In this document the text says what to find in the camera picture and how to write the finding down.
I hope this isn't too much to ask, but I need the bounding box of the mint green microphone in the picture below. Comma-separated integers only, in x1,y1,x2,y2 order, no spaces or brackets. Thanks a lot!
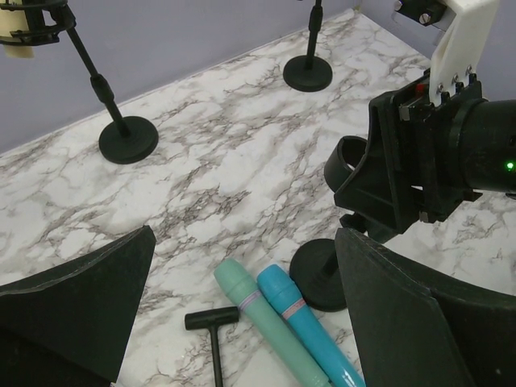
214,259,331,386

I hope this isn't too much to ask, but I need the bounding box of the blue microphone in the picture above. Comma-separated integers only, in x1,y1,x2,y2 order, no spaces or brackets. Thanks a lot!
257,264,366,387

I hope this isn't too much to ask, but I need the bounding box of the black T-handle tool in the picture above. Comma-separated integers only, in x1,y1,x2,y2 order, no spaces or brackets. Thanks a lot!
184,306,239,387

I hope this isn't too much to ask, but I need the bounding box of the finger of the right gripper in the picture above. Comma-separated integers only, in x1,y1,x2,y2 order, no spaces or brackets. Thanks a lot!
334,92,424,242

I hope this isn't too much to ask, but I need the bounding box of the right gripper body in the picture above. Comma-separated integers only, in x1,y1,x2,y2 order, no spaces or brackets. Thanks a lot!
397,70,484,223

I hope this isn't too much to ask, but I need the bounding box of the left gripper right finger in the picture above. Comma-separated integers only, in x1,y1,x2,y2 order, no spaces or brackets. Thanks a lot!
335,228,515,386

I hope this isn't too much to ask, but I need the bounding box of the cream microphone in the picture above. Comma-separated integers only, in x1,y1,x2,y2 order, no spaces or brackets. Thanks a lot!
1,10,34,59

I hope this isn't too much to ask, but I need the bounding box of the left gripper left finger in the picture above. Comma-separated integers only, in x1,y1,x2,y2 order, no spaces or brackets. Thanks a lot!
1,226,156,382

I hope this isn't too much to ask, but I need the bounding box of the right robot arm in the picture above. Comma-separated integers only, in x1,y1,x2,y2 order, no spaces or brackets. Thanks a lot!
324,73,515,243

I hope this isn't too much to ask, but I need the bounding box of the black round-base clip stand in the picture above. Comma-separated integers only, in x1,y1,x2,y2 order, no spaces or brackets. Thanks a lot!
283,0,333,93

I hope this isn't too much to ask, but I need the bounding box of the black stand with shock mount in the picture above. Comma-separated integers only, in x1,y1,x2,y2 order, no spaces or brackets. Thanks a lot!
1,0,159,164

